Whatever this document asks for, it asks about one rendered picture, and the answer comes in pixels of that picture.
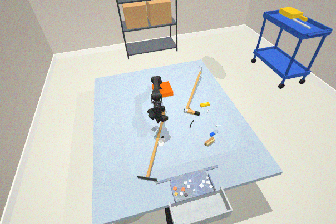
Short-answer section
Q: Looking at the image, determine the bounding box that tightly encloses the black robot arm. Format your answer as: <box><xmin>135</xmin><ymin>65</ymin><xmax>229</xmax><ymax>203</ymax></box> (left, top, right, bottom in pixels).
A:
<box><xmin>148</xmin><ymin>76</ymin><xmax>162</xmax><ymax>120</ymax></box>

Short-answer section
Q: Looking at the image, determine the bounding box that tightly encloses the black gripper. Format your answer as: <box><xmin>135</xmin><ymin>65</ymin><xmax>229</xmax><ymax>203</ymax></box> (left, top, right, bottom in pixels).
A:
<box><xmin>147</xmin><ymin>108</ymin><xmax>168</xmax><ymax>123</ymax></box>

